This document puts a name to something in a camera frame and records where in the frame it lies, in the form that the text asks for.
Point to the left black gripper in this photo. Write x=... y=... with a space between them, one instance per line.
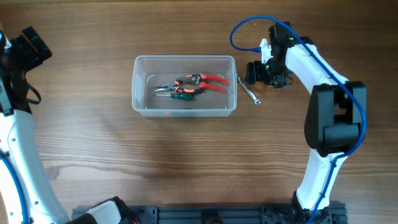
x=34 y=48

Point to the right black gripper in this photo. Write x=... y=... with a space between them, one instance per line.
x=252 y=73

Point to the small silver wrench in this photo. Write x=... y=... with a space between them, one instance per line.
x=250 y=93

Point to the red handled snips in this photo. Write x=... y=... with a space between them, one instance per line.
x=203 y=81

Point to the green handled screwdriver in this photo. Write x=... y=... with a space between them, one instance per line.
x=183 y=96

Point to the orange black needle-nose pliers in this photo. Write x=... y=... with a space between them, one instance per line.
x=176 y=86

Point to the clear plastic container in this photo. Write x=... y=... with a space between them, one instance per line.
x=156 y=70

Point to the red black handled screwdriver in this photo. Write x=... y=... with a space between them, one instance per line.
x=179 y=112

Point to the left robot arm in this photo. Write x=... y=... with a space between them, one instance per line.
x=25 y=187

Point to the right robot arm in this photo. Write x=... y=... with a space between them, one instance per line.
x=334 y=123

